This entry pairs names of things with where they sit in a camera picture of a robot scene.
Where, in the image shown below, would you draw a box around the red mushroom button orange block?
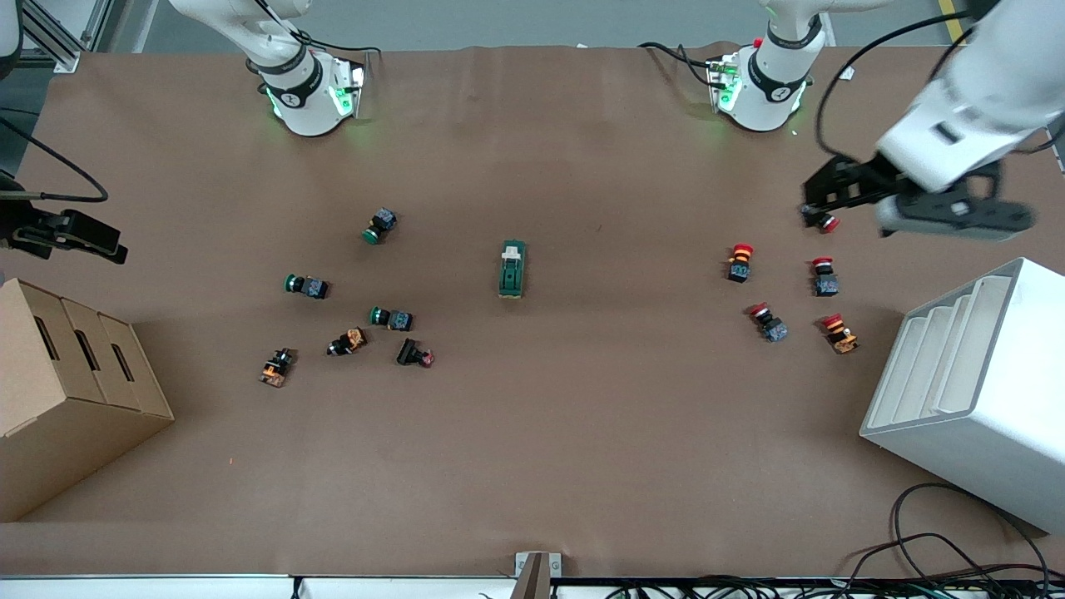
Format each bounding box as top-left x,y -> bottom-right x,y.
820,313 -> 859,355

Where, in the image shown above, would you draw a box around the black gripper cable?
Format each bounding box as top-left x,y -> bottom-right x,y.
0,115 -> 110,204
814,10 -> 976,166

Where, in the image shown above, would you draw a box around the green load switch white handle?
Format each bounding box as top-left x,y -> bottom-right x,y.
497,240 -> 528,300

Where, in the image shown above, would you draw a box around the brown table mat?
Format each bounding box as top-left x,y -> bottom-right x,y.
0,43 -> 1065,579

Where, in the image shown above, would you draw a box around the aluminium camera post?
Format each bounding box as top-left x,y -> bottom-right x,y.
514,551 -> 562,599

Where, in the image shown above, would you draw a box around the black pushbutton orange block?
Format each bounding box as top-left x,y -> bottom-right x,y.
259,348 -> 297,389
326,327 -> 369,358

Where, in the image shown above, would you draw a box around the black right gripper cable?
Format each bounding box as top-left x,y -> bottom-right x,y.
0,115 -> 110,204

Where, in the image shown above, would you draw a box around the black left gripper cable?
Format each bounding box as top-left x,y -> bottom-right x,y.
814,10 -> 976,166

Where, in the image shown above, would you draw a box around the black looped floor cable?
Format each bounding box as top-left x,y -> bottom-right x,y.
847,482 -> 1053,599

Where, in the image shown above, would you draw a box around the black square pushbutton red terminals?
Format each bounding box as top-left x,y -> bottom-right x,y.
395,337 -> 436,369

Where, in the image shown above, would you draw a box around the white stepped rack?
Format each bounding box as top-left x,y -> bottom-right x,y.
859,257 -> 1065,535

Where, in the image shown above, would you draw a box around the black left arm base cable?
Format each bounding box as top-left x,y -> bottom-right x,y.
637,40 -> 718,86

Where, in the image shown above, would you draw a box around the brown cardboard box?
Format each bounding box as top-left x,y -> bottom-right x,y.
0,279 -> 176,523

